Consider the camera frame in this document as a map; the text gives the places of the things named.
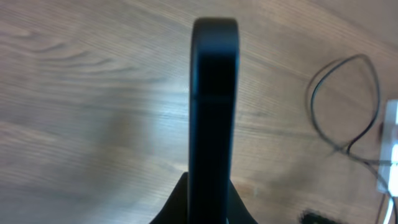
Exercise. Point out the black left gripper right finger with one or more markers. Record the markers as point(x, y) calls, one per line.
point(237, 211)

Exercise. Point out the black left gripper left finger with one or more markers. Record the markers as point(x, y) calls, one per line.
point(175, 209)

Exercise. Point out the blue screen smartphone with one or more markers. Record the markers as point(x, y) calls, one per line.
point(214, 60)

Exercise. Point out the white power strip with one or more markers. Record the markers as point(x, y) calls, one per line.
point(389, 150)

